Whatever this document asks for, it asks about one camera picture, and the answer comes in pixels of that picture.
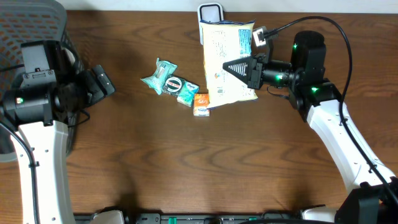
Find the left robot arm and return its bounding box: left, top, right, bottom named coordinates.
left=1, top=40, right=116, bottom=223

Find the grey plastic mesh basket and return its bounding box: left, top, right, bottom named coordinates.
left=1, top=1, right=85, bottom=162

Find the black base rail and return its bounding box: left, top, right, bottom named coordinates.
left=75, top=210, right=321, bottom=224

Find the orange small snack packet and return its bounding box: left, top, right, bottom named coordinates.
left=193, top=93, right=210, bottom=117

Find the white barcode scanner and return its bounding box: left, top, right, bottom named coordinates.
left=197, top=2, right=224, bottom=44

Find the small teal tissue pack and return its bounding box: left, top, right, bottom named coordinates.
left=177, top=82, right=200, bottom=107

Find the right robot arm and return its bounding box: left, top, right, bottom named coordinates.
left=223, top=29, right=397, bottom=223

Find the large white snack bag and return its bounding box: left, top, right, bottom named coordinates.
left=198, top=19, right=259, bottom=110

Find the teal snack packet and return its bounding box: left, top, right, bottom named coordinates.
left=141, top=58, right=178, bottom=95

